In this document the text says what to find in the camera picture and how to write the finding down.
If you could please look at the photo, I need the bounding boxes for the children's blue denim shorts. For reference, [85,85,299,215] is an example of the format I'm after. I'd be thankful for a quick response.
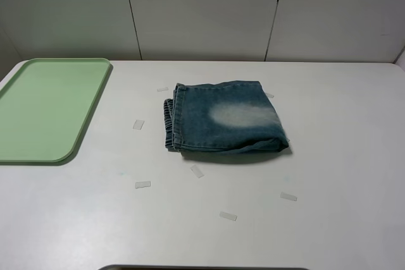
[163,80,289,154]

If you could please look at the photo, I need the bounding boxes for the green plastic tray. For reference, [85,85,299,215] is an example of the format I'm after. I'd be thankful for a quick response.
[1,58,112,164]

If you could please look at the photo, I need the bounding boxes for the clear tape strip back left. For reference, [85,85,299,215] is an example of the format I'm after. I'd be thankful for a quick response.
[157,87,168,92]

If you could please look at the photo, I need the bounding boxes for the clear tape strip tilted centre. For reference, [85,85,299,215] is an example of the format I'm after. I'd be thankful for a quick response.
[190,165,204,178]

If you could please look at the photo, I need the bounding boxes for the clear tape strip left middle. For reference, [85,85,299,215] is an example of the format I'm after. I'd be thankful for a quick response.
[132,120,144,130]

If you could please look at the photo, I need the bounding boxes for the clear tape strip front left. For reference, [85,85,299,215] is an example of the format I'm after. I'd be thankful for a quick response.
[135,181,151,189]

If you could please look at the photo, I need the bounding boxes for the clear tape strip front centre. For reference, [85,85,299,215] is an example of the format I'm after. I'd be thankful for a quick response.
[220,211,237,221]

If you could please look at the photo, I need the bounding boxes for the clear tape strip front right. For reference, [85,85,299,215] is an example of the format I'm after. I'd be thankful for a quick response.
[280,192,297,202]

